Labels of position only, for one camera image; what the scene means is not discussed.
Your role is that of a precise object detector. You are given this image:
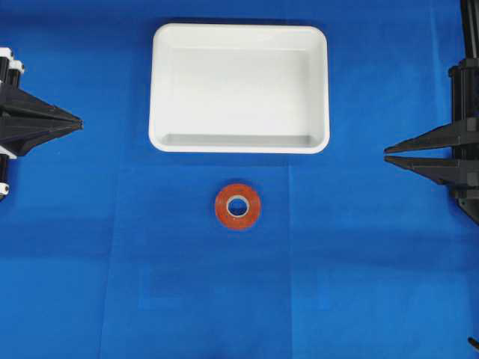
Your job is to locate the orange tape roll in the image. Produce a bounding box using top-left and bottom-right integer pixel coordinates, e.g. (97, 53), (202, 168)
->
(215, 183), (261, 230)

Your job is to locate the white rectangular plastic case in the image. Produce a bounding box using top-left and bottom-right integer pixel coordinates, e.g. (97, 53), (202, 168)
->
(148, 23), (330, 154)

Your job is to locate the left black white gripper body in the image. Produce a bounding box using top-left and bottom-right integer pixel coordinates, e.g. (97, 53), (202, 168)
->
(1, 47), (25, 200)

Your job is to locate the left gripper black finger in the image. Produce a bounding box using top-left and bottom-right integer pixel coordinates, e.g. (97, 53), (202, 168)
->
(1, 86), (82, 123)
(1, 120), (83, 156)

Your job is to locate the blue table cloth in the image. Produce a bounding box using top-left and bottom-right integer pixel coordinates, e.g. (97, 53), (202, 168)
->
(1, 1), (478, 358)

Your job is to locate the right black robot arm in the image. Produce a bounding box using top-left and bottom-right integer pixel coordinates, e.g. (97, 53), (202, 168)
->
(384, 1), (478, 223)

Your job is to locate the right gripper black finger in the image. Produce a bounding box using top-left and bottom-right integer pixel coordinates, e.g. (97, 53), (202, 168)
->
(384, 156), (472, 185)
(384, 122), (472, 153)

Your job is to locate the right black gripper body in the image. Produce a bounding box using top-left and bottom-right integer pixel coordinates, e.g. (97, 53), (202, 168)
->
(449, 58), (478, 223)

